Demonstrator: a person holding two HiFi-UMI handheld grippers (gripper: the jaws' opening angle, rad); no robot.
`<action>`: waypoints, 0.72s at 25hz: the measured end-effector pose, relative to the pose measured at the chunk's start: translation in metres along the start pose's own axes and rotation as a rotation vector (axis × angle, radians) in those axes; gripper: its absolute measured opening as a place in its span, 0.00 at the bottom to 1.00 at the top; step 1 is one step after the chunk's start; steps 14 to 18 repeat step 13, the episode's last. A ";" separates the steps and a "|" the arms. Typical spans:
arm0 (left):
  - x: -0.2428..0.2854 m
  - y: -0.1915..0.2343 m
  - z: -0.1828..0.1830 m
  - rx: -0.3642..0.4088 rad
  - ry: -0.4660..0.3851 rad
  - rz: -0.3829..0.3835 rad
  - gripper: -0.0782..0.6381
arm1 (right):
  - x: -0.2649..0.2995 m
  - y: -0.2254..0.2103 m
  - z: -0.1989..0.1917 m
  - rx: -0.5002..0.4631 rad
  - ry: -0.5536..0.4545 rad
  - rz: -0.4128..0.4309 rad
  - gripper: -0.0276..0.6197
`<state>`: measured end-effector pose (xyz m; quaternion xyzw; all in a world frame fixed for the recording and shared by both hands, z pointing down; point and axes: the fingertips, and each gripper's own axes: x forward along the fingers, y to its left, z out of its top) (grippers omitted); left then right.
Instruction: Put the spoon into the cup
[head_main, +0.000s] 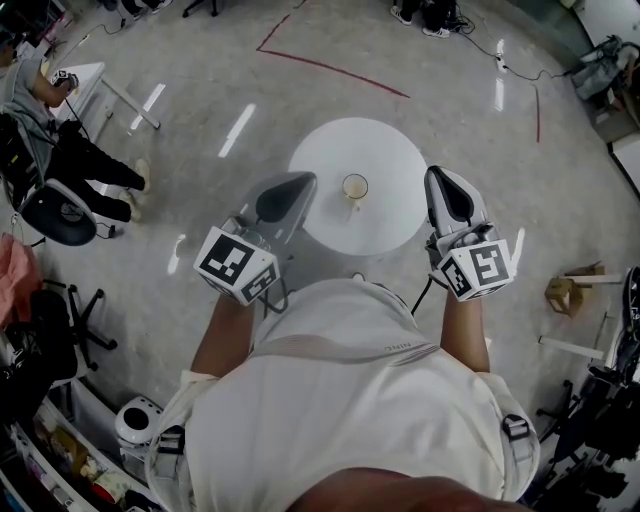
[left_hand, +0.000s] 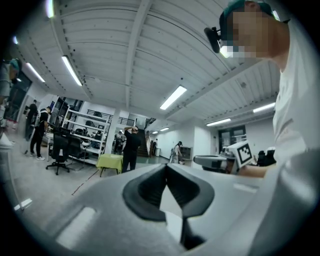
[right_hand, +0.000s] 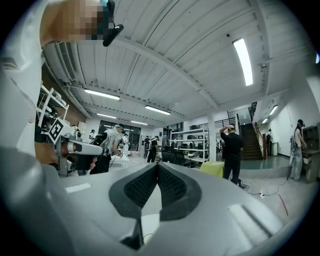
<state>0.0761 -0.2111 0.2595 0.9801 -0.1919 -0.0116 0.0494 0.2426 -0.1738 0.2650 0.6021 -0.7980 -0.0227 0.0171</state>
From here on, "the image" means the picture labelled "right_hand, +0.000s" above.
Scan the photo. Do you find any yellow covered table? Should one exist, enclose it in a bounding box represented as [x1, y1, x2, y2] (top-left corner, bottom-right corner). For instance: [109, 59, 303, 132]
[199, 160, 225, 179]

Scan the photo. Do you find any ceiling air conditioner unit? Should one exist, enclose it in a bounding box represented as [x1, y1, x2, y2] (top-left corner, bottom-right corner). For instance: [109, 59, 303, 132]
[41, 40, 84, 84]

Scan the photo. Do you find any wooden staircase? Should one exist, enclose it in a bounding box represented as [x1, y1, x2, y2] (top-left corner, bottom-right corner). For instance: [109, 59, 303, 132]
[236, 101, 268, 161]

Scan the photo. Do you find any black office chair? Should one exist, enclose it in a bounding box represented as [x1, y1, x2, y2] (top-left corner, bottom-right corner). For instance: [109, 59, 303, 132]
[160, 148, 186, 166]

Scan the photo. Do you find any person's face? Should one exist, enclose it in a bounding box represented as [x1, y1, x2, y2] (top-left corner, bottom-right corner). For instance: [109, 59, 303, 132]
[40, 0, 109, 49]

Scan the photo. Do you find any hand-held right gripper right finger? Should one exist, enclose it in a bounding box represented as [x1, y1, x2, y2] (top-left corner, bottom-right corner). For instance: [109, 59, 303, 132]
[157, 161, 300, 256]

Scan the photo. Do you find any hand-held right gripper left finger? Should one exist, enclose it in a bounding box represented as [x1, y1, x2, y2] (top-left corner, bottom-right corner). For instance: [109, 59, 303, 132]
[42, 161, 161, 256]

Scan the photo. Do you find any person's white shirt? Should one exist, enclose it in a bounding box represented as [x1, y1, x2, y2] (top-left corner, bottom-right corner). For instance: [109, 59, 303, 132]
[0, 0, 85, 157]

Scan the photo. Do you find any white wall shelf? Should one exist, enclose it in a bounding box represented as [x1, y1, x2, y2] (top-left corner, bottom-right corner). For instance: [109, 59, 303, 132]
[36, 84, 70, 131]

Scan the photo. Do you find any white metal shelf rack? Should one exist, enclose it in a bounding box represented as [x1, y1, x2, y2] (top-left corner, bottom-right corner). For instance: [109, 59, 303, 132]
[170, 124, 210, 164]

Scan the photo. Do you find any small white table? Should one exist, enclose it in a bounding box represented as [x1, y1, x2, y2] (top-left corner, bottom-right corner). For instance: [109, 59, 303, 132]
[109, 152, 131, 169]

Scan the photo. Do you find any black head-worn camera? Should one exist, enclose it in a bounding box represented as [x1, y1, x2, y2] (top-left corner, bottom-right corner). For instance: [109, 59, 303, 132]
[101, 0, 125, 48]

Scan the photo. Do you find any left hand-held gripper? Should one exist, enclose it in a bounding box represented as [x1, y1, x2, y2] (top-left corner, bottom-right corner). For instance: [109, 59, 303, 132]
[47, 117, 104, 177]

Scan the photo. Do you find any person's left forearm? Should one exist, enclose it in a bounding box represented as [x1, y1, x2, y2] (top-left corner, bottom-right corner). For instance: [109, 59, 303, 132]
[34, 142, 60, 166]

